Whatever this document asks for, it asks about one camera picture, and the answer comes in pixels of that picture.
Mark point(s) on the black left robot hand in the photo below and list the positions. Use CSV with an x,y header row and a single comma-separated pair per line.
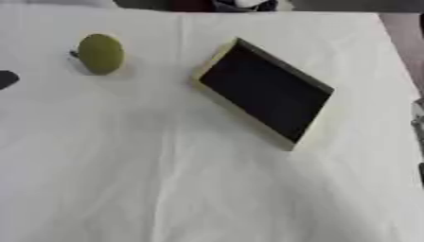
x,y
5,78

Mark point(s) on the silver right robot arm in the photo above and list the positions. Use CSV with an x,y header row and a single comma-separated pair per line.
x,y
419,123

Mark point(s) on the cardboard box with black inside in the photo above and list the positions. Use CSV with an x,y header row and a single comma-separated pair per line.
x,y
265,89

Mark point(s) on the green toy pear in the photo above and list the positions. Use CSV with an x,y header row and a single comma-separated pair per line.
x,y
100,54

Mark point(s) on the person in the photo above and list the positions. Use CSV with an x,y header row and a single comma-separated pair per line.
x,y
243,4

